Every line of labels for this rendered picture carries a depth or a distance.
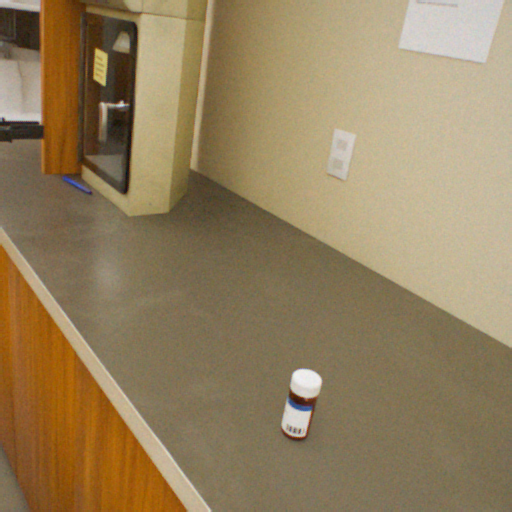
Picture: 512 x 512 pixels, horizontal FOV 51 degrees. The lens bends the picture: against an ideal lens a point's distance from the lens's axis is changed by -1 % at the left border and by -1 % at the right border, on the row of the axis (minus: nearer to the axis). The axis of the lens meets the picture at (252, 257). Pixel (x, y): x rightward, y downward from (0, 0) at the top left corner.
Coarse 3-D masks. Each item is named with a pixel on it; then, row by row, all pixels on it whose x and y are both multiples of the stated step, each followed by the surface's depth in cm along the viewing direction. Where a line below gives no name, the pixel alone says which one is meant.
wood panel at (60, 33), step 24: (48, 0) 136; (72, 0) 139; (48, 24) 138; (72, 24) 142; (48, 48) 140; (72, 48) 144; (48, 72) 143; (72, 72) 147; (48, 96) 146; (72, 96) 149; (48, 120) 148; (72, 120) 152; (48, 144) 151; (72, 144) 155; (192, 144) 180; (48, 168) 154; (72, 168) 158
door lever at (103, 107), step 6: (102, 102) 123; (120, 102) 125; (102, 108) 123; (108, 108) 124; (114, 108) 125; (120, 108) 125; (102, 114) 123; (102, 120) 124; (102, 126) 124; (102, 132) 125; (102, 138) 126
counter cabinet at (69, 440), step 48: (0, 288) 138; (0, 336) 147; (48, 336) 109; (0, 384) 156; (48, 384) 114; (96, 384) 90; (0, 432) 168; (48, 432) 120; (96, 432) 93; (48, 480) 126; (96, 480) 97; (144, 480) 79
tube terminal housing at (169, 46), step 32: (160, 0) 116; (192, 0) 123; (160, 32) 119; (192, 32) 129; (160, 64) 122; (192, 64) 135; (160, 96) 125; (192, 96) 142; (160, 128) 129; (192, 128) 149; (160, 160) 132; (128, 192) 132; (160, 192) 136
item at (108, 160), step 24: (96, 24) 131; (120, 24) 121; (96, 48) 133; (120, 48) 122; (120, 72) 124; (96, 96) 136; (120, 96) 125; (96, 120) 139; (120, 120) 127; (96, 144) 141; (120, 144) 129; (96, 168) 143; (120, 168) 131; (120, 192) 133
